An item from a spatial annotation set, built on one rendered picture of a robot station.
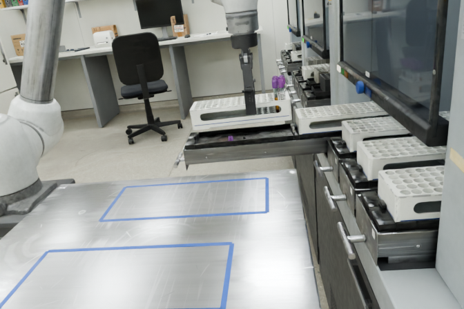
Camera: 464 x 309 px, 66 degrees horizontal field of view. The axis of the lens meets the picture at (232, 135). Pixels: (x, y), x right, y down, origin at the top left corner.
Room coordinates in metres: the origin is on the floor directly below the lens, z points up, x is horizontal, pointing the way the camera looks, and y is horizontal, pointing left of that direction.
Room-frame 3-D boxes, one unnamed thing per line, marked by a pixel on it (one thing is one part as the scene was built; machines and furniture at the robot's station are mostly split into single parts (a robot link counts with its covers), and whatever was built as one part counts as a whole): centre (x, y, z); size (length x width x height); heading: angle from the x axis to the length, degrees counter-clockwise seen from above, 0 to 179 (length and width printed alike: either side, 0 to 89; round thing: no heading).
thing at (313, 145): (1.03, -0.17, 0.78); 0.73 x 0.14 x 0.09; 84
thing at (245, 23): (1.05, -0.07, 1.15); 0.09 x 0.09 x 0.06
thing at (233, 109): (1.05, -0.04, 0.89); 0.30 x 0.10 x 0.06; 84
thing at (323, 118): (1.02, -0.35, 0.83); 0.30 x 0.10 x 0.06; 84
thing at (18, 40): (4.66, 2.38, 1.03); 0.22 x 0.19 x 0.25; 85
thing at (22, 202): (1.00, 0.70, 0.73); 0.22 x 0.18 x 0.06; 174
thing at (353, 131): (0.85, -0.44, 0.83); 0.30 x 0.10 x 0.06; 84
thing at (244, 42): (1.05, -0.07, 1.07); 0.08 x 0.07 x 0.09; 174
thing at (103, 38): (4.38, 1.34, 0.99); 0.29 x 0.20 x 0.17; 2
